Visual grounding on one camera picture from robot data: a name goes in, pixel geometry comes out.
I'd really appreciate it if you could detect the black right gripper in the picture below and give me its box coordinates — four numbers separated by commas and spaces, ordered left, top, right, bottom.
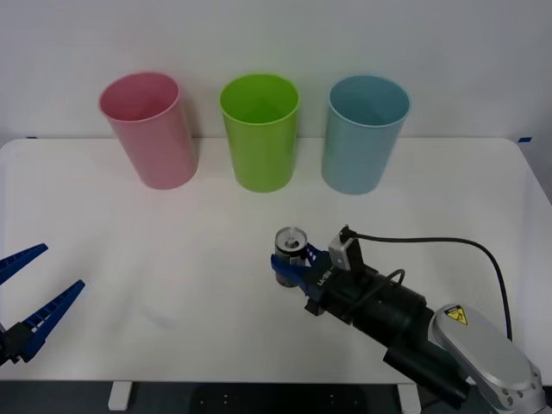
270, 241, 390, 329

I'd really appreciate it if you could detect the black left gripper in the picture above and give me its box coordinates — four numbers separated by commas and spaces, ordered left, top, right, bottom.
0, 242, 86, 368

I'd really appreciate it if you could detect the silver and black drink can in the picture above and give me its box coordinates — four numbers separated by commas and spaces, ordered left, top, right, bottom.
274, 226, 310, 289

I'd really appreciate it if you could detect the green plastic bin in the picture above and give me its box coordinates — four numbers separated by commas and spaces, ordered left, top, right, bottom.
219, 72, 301, 193

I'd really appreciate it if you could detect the pale blue plastic bin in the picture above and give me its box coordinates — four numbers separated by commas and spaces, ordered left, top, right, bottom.
320, 74, 411, 196

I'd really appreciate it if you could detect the white table leg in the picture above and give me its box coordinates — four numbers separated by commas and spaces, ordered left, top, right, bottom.
397, 382, 423, 414
107, 381, 133, 411

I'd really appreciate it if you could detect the pink plastic bin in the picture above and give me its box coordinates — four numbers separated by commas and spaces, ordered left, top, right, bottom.
97, 71, 200, 191

